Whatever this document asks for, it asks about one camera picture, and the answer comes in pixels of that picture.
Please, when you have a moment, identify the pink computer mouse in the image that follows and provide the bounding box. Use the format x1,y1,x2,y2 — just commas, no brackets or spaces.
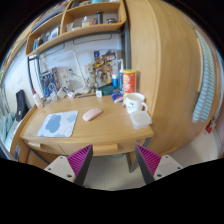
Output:
82,107,104,122

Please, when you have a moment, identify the white bottle red cap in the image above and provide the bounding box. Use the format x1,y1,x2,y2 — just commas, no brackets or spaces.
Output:
33,93,44,109

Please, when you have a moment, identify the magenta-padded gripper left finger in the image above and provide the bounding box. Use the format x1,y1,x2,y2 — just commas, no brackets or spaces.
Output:
43,143,94,188

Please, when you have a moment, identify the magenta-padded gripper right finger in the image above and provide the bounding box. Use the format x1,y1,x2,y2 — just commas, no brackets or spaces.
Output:
134,144,184,185

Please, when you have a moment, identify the red chips can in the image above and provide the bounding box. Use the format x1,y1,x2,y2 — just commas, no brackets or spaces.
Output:
122,68,137,95

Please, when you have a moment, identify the brown tree-creature figure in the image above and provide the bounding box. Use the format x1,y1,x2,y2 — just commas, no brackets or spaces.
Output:
86,62,100,89

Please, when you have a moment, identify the colourful poster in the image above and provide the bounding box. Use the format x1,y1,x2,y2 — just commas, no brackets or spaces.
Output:
93,49,118,87

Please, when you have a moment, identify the teal blanket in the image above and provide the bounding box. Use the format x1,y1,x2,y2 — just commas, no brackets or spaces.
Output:
0,111,17,143

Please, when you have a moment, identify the white mug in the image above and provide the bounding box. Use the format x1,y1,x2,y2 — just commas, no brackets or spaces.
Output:
123,92,149,115

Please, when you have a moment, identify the white blue-cloud mouse pad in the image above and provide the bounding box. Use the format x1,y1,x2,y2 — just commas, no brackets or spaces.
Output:
36,110,79,139

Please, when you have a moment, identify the blue white snack packet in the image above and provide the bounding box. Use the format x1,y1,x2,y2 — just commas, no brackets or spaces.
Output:
111,90,125,104

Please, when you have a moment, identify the striped hanging towel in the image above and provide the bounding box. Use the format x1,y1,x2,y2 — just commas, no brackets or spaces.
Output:
191,29,218,124

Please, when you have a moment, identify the blue bottle white cap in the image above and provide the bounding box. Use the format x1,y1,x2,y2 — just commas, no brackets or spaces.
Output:
111,73,119,89

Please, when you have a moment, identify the white desk lamp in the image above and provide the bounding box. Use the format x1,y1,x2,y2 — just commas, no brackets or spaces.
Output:
39,50,93,96

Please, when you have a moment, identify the wooden shelf unit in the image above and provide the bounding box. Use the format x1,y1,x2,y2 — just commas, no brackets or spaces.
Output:
25,0,128,58

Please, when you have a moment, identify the clear plastic lidded container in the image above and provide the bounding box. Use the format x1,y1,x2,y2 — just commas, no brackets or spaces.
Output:
129,110,153,130

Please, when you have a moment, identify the blue model kit box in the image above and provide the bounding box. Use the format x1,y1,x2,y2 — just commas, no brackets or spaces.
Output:
39,69,60,96

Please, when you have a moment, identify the light wooden wardrobe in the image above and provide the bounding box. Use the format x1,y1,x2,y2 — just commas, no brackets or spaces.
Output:
124,0,219,158

